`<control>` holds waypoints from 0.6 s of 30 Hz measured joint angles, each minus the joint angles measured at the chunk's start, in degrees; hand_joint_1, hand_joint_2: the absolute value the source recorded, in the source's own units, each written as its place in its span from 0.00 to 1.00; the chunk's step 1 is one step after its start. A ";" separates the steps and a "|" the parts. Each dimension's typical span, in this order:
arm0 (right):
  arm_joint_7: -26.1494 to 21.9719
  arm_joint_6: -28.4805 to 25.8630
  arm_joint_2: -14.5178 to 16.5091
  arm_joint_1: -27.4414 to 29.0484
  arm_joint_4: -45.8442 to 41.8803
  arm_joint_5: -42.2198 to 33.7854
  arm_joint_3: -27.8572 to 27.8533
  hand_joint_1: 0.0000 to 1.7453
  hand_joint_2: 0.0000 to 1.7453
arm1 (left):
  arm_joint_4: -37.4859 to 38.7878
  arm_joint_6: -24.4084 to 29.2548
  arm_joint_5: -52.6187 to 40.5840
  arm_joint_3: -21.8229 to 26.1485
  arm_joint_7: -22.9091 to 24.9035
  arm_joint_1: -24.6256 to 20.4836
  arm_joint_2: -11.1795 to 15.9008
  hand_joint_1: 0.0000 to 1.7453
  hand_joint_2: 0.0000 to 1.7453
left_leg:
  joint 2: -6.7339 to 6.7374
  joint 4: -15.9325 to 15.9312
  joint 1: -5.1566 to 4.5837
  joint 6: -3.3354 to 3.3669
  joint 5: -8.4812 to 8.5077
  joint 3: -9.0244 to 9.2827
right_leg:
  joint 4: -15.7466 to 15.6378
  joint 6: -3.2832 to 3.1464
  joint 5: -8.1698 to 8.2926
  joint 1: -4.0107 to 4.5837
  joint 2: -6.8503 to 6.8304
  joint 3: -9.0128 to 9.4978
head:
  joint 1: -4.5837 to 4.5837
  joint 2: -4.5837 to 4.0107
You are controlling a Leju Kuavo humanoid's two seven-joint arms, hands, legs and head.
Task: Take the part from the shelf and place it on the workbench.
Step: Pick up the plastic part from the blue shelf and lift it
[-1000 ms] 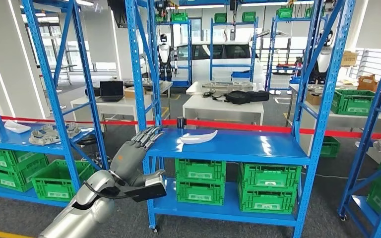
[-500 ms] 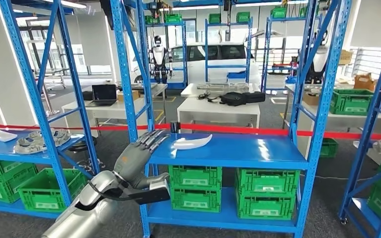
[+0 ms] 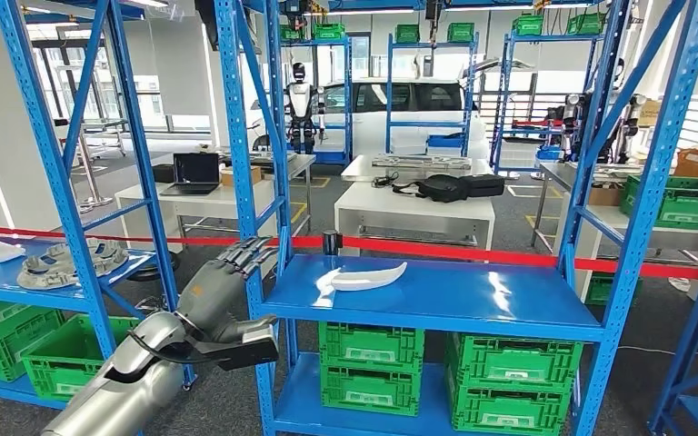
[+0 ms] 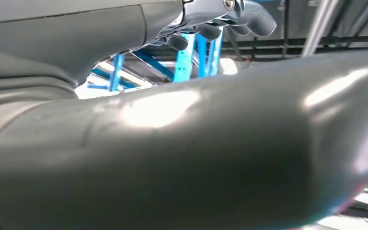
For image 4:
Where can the blue steel shelf rack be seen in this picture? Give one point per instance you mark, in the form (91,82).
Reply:
(184,63)

